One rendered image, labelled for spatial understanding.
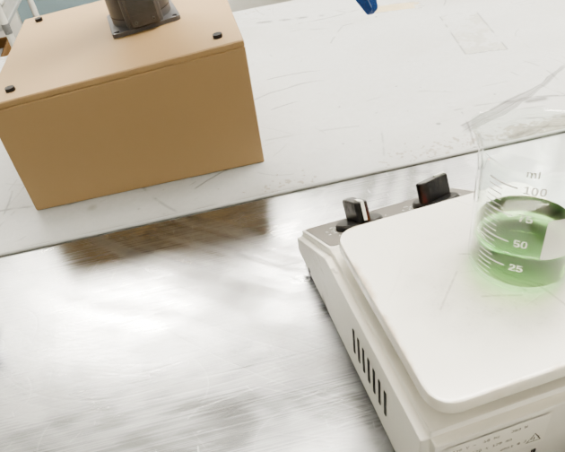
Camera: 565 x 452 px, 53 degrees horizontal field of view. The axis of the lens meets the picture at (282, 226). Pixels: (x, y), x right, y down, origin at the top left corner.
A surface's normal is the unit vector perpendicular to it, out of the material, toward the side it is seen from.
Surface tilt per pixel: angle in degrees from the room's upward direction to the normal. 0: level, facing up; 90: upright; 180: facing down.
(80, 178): 90
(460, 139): 0
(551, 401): 0
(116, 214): 0
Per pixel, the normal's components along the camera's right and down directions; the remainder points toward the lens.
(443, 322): -0.12, -0.76
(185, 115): 0.20, 0.61
